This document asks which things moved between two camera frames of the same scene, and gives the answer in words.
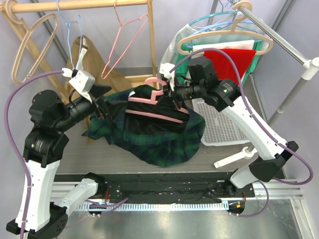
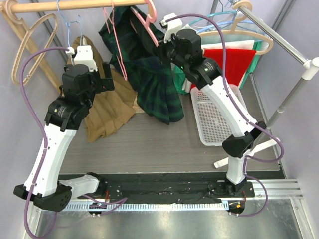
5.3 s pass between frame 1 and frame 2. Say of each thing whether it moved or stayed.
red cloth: stayed
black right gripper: moved
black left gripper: moved
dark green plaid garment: moved
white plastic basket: stayed
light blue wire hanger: stayed
